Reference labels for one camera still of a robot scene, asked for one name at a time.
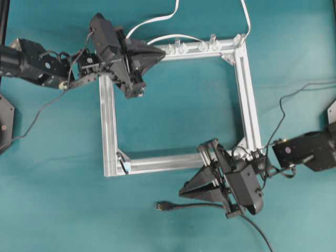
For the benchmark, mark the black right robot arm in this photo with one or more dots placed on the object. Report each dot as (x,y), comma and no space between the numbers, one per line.
(315,150)

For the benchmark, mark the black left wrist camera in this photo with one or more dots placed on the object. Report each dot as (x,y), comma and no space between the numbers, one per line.
(105,40)

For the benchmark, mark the small blue tape piece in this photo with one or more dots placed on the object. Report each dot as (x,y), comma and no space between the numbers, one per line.
(127,166)

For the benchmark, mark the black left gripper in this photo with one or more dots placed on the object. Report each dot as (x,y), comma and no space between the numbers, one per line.
(127,60)

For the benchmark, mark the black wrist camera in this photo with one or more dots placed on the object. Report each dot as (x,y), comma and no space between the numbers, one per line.
(105,40)
(246,189)

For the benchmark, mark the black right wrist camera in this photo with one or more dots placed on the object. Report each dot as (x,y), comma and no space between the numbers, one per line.
(246,189)

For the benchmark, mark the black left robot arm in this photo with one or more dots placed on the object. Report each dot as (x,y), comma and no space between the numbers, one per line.
(30,61)

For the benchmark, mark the square aluminium extrusion frame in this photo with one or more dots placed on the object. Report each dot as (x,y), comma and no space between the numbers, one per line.
(202,90)

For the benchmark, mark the black vertical frame post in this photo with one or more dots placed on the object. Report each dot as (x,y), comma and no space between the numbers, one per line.
(4,11)

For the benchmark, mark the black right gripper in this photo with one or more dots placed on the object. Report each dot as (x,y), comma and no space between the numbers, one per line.
(209,183)

